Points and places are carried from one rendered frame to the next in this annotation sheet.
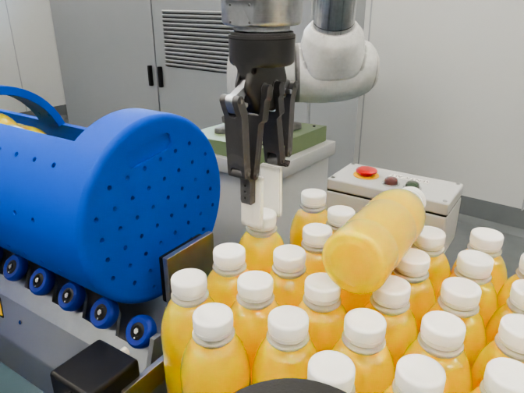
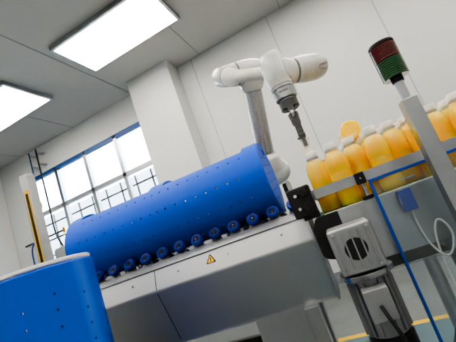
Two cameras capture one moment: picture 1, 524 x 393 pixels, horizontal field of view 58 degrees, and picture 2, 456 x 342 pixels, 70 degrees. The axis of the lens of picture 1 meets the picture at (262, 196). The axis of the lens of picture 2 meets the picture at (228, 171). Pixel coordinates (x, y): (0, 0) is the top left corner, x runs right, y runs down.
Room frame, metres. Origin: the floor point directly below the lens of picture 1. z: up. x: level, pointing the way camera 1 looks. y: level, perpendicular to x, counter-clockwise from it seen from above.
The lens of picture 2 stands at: (-0.49, 0.71, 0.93)
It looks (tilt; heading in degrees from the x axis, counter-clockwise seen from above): 11 degrees up; 340
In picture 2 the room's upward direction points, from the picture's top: 20 degrees counter-clockwise
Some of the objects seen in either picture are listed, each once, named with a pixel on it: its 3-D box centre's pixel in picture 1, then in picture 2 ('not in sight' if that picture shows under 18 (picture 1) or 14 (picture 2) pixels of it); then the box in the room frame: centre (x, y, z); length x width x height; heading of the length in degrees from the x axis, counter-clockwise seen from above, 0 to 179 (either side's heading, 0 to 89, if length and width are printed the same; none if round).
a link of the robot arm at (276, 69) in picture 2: not in sight; (277, 69); (0.56, -0.01, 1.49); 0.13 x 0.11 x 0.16; 90
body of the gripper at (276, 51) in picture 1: (261, 71); (291, 110); (0.56, 0.00, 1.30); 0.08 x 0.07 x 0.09; 147
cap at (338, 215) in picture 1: (341, 216); not in sight; (0.61, -0.11, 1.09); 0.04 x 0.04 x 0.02
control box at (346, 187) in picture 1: (391, 207); not in sight; (0.74, -0.22, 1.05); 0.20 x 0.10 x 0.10; 56
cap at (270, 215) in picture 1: (261, 219); not in sight; (0.56, 0.00, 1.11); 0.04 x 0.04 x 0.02
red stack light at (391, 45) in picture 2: not in sight; (384, 53); (0.10, -0.01, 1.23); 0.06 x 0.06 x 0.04
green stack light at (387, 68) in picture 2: not in sight; (392, 69); (0.10, -0.01, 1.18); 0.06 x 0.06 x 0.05
